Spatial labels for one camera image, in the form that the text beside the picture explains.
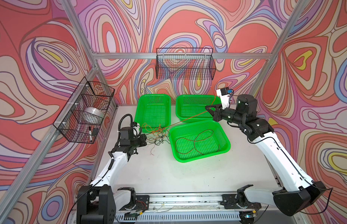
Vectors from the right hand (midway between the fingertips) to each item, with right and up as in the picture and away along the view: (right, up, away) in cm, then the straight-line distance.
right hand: (207, 110), depth 68 cm
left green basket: (-34, +1, +47) cm, 58 cm away
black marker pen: (-60, -13, +4) cm, 62 cm away
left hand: (-34, -15, +18) cm, 41 cm away
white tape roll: (-58, -2, +2) cm, 58 cm away
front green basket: (-2, -21, +30) cm, 36 cm away
